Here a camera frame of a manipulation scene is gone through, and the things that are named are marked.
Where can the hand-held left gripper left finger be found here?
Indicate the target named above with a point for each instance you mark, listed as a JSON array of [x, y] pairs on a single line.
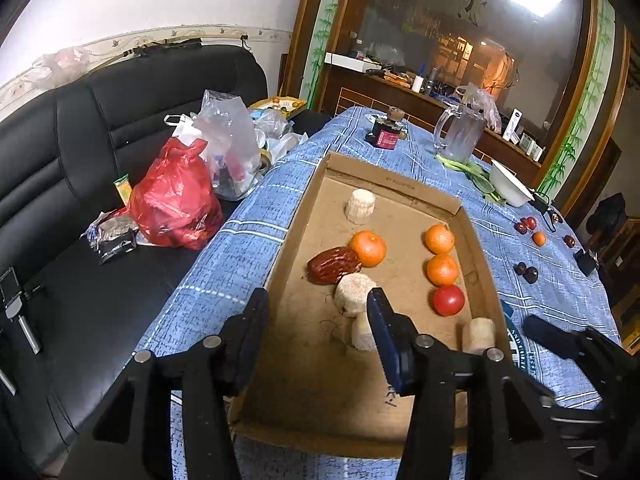
[[252, 330]]

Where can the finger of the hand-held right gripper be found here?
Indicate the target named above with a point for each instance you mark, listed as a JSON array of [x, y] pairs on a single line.
[[585, 412], [547, 332]]

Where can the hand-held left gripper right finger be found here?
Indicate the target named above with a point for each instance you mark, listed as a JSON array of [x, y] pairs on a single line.
[[387, 335]]

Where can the pale sugarcane piece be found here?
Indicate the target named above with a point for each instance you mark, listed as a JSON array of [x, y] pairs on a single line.
[[361, 332], [352, 295], [477, 335], [361, 205]]

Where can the cardboard box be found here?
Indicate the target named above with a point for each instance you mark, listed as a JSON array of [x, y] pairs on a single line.
[[310, 360]]

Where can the large red tomato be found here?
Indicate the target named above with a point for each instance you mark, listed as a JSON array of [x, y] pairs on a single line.
[[448, 301]]

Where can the orange mandarin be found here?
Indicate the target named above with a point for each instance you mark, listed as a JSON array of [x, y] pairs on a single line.
[[440, 239], [368, 248], [442, 270], [539, 238]]

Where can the large red date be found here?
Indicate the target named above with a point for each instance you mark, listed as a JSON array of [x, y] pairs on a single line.
[[334, 265]]

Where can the dark plum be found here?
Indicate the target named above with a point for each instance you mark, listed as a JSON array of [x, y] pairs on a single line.
[[531, 274], [520, 268]]

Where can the small black device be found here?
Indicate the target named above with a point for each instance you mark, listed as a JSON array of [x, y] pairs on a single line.
[[586, 261]]

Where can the blue plaid tablecloth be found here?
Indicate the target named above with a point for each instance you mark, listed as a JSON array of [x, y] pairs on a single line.
[[240, 245]]

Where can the dark red date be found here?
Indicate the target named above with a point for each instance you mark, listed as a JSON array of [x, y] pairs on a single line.
[[569, 241], [521, 227]]

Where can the brown wooden chair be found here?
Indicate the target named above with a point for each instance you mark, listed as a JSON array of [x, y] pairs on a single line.
[[620, 265]]

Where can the small red tomato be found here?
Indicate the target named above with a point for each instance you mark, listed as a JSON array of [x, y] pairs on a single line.
[[531, 223]]

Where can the black power adapter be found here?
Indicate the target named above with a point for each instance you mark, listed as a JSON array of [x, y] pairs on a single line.
[[541, 204]]

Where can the dark bag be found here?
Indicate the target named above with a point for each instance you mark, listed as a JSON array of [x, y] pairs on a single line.
[[607, 212]]

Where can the red plastic bag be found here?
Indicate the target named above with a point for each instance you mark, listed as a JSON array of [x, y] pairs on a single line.
[[170, 200]]

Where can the white bowl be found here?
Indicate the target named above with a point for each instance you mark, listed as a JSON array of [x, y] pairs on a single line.
[[507, 182]]

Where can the black snack packet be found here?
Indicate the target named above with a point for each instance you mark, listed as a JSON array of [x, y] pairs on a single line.
[[117, 250]]

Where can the silver snack packet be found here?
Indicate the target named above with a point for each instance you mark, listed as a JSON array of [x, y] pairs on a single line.
[[112, 227]]

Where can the green leafy vegetable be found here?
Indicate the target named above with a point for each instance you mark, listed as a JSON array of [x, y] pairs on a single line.
[[475, 172]]

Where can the small white carton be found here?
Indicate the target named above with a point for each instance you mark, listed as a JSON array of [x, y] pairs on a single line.
[[536, 149], [525, 141]]

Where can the green yellow packet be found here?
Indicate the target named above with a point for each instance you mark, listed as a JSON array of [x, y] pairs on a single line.
[[123, 190]]

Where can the crumpled clear plastic bag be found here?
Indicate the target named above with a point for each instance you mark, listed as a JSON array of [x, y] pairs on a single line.
[[277, 135]]

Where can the dark jar with red label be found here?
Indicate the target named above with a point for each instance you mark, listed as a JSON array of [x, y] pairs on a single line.
[[386, 135]]

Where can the clear glass pitcher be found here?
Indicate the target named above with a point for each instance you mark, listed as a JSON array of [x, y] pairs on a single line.
[[462, 135]]

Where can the white plastic bag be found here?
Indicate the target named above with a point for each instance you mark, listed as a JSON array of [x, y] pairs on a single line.
[[182, 127]]

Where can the yellow tray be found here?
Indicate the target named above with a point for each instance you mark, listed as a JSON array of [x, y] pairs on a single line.
[[277, 105]]

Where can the plastic bag on cabinet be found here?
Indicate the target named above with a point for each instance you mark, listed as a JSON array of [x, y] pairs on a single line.
[[482, 102]]

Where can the metal tool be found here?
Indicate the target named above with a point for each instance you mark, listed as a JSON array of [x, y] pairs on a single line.
[[15, 300]]

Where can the wooden cabinet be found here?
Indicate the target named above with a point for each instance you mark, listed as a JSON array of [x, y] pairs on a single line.
[[350, 95]]

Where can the black leather sofa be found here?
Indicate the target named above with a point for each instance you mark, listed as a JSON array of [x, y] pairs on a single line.
[[75, 125]]

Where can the flat white box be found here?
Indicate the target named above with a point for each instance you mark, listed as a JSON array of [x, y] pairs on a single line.
[[345, 60]]

